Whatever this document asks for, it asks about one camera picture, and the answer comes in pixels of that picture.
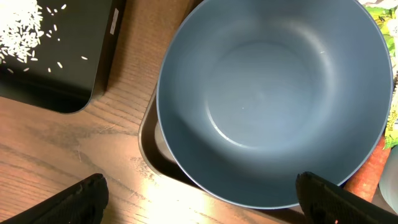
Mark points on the pile of white rice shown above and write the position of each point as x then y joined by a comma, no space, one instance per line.
40,36

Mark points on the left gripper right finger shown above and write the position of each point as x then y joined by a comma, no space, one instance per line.
323,202

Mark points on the dark blue plate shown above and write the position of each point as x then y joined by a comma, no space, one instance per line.
264,102

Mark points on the light blue bowl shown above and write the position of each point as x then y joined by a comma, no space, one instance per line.
388,181

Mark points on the crumpled white tissue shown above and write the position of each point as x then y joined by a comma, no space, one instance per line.
385,4

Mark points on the black rectangular bin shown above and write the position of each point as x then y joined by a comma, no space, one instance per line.
71,89

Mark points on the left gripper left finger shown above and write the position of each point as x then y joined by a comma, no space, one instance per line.
82,203

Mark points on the orange carrot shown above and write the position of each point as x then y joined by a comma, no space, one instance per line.
365,181

